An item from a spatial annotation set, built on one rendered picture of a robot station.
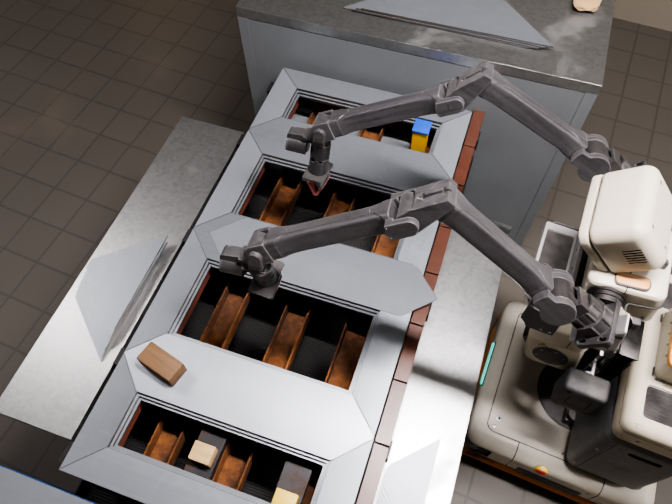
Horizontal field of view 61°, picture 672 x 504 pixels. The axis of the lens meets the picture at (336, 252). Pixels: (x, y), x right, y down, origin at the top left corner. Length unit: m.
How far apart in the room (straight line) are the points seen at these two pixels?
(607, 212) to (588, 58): 0.92
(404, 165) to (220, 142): 0.70
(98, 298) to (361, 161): 0.96
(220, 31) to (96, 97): 0.87
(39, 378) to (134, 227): 0.56
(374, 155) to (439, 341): 0.67
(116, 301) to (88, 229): 1.25
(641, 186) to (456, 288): 0.76
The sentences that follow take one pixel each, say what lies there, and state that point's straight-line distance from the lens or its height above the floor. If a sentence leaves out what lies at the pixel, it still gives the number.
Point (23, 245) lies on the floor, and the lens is 3.20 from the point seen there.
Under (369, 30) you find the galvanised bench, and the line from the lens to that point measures 2.16.
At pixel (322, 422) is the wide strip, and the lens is 1.58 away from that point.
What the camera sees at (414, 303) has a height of 0.85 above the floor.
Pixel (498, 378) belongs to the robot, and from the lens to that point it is 2.29.
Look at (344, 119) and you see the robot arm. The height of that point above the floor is 1.24.
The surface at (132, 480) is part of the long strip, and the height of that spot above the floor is 0.85.
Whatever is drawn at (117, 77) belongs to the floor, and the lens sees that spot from 3.79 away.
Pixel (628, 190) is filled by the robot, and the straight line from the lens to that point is 1.41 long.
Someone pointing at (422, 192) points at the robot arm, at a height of 1.44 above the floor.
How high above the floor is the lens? 2.38
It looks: 59 degrees down
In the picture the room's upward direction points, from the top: 1 degrees counter-clockwise
